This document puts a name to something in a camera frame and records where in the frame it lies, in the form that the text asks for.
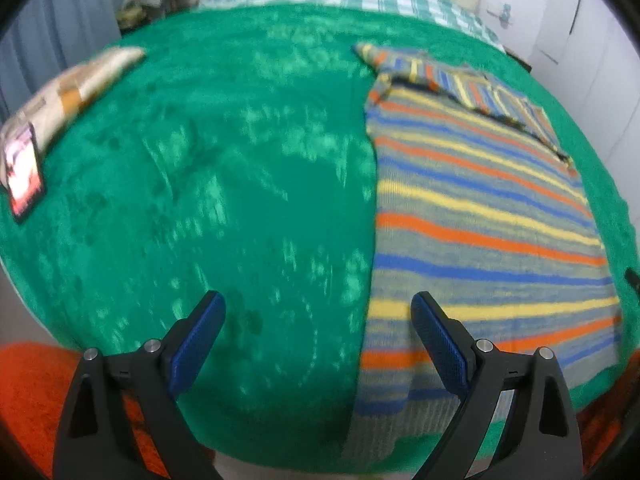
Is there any striped knit t-shirt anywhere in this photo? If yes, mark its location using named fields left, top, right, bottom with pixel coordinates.
left=344, top=42, right=622, bottom=465

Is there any orange rug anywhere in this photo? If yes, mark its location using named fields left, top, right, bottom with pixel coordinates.
left=0, top=341, right=172, bottom=480

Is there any white wardrobe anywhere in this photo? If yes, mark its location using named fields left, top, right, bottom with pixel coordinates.
left=519, top=0, right=640, bottom=172

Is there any black smartphone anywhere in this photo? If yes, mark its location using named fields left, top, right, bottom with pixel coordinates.
left=2, top=122, right=46, bottom=223

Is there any green bedspread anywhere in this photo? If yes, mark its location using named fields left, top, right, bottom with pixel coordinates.
left=1, top=3, right=639, bottom=472

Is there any patterned cream pillow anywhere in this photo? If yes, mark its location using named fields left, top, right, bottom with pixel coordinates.
left=1, top=47, right=146, bottom=156

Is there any blue grey curtain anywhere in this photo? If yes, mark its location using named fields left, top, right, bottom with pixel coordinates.
left=1, top=0, right=124, bottom=119

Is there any wall socket with blue plug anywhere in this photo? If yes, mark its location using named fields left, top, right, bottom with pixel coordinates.
left=486, top=3, right=512, bottom=28

